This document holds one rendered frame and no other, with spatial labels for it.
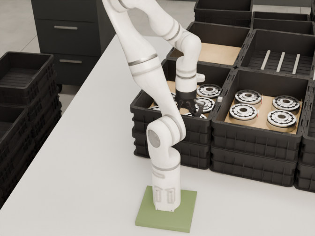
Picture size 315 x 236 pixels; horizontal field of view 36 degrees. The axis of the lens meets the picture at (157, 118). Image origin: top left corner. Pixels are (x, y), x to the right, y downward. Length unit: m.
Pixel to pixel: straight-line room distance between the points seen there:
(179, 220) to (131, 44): 0.58
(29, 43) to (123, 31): 3.16
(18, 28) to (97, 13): 1.77
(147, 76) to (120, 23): 0.17
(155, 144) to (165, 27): 0.36
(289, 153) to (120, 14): 0.72
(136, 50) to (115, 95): 0.86
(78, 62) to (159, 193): 1.98
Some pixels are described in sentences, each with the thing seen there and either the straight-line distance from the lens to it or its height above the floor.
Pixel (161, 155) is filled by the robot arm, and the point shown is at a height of 0.96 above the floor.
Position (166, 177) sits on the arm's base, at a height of 0.86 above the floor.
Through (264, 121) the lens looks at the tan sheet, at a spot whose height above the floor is 0.83.
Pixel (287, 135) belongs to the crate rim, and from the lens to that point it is 1.61.
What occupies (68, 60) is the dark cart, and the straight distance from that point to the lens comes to 3.43.
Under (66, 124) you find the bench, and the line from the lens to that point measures 2.08.
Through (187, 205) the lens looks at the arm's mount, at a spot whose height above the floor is 0.72.
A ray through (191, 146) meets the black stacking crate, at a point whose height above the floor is 0.81.
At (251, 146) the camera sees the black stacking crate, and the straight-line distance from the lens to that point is 1.67.
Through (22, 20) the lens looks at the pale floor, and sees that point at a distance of 5.05.
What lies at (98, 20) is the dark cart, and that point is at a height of 0.62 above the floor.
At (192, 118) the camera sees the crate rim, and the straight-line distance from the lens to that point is 1.65.
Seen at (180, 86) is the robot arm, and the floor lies 1.01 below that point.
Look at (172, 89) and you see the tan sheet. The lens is 2.00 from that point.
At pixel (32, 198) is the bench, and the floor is 0.70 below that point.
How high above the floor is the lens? 1.86
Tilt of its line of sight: 34 degrees down
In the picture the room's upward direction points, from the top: 2 degrees counter-clockwise
